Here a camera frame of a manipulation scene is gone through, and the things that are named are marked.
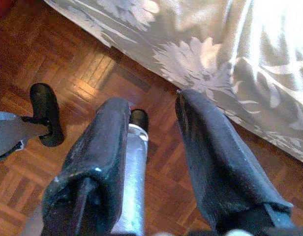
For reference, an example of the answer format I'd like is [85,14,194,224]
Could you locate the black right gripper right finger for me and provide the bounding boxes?
[175,88,296,233]

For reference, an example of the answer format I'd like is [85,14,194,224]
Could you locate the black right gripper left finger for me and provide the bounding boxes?
[42,97,131,236]

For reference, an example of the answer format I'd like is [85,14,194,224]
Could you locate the silver robot right leg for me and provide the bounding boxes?
[109,109,150,236]

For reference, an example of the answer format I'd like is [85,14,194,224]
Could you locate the grey floral bed sheet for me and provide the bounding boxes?
[43,0,303,166]

